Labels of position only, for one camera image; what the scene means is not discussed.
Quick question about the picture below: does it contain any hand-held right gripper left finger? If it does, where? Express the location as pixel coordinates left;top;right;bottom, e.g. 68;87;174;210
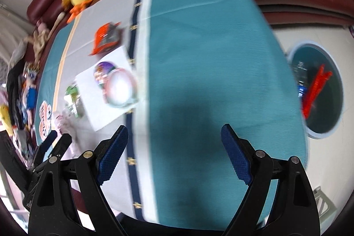
28;125;129;236

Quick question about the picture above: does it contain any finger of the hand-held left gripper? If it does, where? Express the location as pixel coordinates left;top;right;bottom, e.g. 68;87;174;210
41;133;73;166
33;130;58;167

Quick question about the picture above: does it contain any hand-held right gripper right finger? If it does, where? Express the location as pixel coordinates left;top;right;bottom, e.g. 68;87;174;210
221;123;321;236

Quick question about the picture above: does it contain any clear printed plastic bag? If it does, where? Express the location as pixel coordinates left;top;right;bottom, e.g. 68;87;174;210
52;111;73;137

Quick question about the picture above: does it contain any clear plastic bottle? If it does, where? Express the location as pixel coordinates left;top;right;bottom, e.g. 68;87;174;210
65;98;85;118

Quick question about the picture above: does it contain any white paper napkin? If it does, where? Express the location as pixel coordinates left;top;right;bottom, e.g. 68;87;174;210
75;46;146;132

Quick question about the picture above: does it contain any pink rimmed round plastic lid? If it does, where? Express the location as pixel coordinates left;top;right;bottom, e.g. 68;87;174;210
104;67;139;108

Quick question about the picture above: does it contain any purple printed round wrapper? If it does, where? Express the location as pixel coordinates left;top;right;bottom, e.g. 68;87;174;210
94;61;117;87

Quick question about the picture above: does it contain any red plastic bag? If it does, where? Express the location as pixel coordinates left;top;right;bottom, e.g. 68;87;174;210
301;64;332;119

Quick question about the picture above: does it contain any orange snack wrapper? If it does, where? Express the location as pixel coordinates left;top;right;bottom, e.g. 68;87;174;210
88;22;122;56

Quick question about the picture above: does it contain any black cloth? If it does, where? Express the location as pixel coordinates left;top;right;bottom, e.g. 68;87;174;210
7;62;26;126

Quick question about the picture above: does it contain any teal and grey tablecloth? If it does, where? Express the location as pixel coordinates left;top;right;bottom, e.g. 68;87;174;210
33;0;309;228

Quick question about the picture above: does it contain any pale grey stool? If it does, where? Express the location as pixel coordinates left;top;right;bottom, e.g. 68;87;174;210
312;186;338;221

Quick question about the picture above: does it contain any beige rabbit plush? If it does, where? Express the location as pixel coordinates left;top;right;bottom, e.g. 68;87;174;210
33;11;67;59

